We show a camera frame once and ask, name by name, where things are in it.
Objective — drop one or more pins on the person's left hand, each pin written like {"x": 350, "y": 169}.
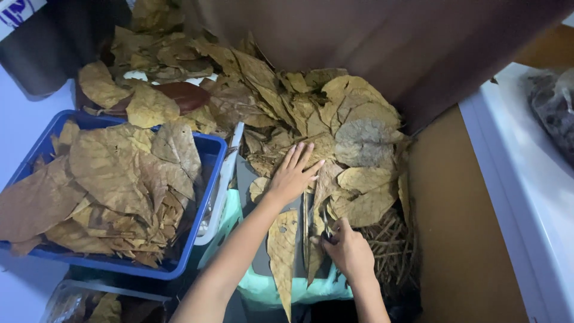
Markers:
{"x": 291, "y": 181}

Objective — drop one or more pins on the person's right hand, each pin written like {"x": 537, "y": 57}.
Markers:
{"x": 349, "y": 253}

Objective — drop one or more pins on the narrow folded brown leaf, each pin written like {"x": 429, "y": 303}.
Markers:
{"x": 314, "y": 264}

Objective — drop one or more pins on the pile of cut leaf stems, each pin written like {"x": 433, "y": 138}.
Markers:
{"x": 390, "y": 251}

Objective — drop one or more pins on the grey plastic bin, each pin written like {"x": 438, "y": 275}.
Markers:
{"x": 249, "y": 188}

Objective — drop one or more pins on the long yellow holed leaf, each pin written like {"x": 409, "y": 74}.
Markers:
{"x": 282, "y": 255}

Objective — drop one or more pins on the white plastic basket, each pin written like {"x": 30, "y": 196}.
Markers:
{"x": 219, "y": 197}

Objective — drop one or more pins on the large pile of dry leaves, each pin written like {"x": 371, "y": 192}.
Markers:
{"x": 278, "y": 103}

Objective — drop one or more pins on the blue plastic basket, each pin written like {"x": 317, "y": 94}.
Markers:
{"x": 210, "y": 157}

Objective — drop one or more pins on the mint green plastic bag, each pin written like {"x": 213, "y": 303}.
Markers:
{"x": 269, "y": 291}

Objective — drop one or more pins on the big brown cardboard box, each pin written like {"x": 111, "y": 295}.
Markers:
{"x": 448, "y": 179}

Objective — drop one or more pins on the dark red dry leaf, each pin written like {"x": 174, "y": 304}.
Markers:
{"x": 184, "y": 95}

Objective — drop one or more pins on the heap of trimmed dry leaves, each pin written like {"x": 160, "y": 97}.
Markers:
{"x": 107, "y": 188}

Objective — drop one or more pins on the white chest cabinet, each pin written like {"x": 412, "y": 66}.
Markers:
{"x": 524, "y": 188}

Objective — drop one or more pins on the clear bag of leaves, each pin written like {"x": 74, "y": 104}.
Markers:
{"x": 103, "y": 305}

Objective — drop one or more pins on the clear bag of dark bits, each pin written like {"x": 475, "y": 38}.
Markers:
{"x": 554, "y": 112}

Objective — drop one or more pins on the black bin with white label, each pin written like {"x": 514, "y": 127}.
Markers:
{"x": 54, "y": 49}

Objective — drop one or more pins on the brown wooden board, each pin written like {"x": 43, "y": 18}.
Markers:
{"x": 549, "y": 45}

